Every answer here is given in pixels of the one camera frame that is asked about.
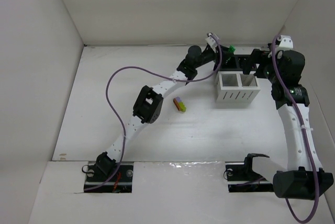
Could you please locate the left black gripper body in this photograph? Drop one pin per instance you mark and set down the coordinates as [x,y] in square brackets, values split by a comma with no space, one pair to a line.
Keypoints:
[218,58]

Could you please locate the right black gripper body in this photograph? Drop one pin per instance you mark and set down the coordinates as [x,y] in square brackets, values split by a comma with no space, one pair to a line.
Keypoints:
[252,60]

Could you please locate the long green lego brick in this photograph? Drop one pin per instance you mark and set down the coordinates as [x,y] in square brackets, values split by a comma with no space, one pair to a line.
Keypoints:
[231,49]

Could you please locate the orange green lego stack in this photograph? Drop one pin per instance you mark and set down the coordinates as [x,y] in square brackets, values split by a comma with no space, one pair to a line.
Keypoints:
[179,104]

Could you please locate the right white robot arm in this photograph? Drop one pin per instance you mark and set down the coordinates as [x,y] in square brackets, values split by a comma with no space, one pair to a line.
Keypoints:
[304,177]

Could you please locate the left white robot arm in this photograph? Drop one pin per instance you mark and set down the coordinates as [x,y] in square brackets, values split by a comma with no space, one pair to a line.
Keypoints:
[148,104]

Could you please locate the black slotted container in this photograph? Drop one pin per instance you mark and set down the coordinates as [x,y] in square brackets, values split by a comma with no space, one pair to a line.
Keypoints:
[233,62]

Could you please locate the white slotted container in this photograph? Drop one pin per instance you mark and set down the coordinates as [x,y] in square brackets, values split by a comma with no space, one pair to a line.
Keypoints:
[236,87]

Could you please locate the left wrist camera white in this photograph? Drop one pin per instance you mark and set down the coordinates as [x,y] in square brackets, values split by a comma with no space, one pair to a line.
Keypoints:
[212,40]

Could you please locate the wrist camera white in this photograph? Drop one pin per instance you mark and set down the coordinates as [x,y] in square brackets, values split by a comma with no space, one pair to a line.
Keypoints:
[284,43]
[212,40]

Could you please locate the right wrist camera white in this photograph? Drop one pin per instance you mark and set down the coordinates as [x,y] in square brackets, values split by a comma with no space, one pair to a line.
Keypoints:
[284,43]

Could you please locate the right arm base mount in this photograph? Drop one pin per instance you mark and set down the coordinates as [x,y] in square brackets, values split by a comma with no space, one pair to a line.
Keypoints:
[240,180]

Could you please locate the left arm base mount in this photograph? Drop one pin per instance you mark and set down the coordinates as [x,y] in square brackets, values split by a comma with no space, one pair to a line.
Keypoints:
[95,180]

